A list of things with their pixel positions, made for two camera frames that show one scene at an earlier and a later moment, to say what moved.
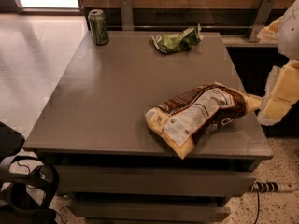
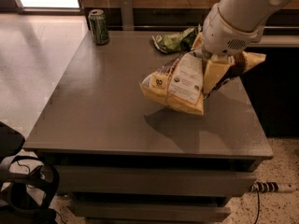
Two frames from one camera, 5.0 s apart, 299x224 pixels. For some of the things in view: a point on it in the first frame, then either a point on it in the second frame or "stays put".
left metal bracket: x=126 y=13 stays put
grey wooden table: x=110 y=168 stays put
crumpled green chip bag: x=181 y=41 stays put
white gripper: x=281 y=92 -> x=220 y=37
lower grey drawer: x=150 y=211 stays put
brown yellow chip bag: x=179 y=120 -> x=180 y=84
